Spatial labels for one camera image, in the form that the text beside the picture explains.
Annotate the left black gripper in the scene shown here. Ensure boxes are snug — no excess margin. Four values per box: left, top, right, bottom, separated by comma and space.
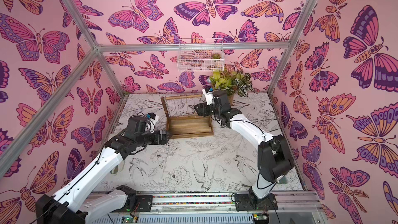
136, 129, 173, 148

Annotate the wooden jewelry display stand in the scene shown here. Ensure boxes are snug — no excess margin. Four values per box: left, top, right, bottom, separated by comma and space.
161, 93, 214, 139

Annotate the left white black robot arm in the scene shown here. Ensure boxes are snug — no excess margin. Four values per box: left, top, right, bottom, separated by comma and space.
35, 113, 173, 224

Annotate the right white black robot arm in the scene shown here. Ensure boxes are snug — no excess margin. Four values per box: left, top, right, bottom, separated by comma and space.
194, 87, 294, 209

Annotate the glass vase with plants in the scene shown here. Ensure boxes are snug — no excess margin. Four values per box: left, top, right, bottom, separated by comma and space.
209, 70, 255, 105

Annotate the green brush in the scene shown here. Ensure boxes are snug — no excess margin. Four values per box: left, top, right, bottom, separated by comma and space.
278, 175, 288, 184

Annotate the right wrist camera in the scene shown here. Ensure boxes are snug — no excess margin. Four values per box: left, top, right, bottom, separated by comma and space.
202, 87, 214, 106

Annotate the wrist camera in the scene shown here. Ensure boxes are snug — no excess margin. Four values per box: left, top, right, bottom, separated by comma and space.
146, 113, 159, 132
202, 87, 214, 106

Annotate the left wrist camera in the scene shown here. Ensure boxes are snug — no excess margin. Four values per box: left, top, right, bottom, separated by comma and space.
146, 113, 159, 132

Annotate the white wire wall basket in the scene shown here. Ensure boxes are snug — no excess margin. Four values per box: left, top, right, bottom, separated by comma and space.
176, 37, 225, 72

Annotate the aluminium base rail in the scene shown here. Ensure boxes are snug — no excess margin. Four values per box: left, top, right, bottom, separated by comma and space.
80, 190, 328, 224

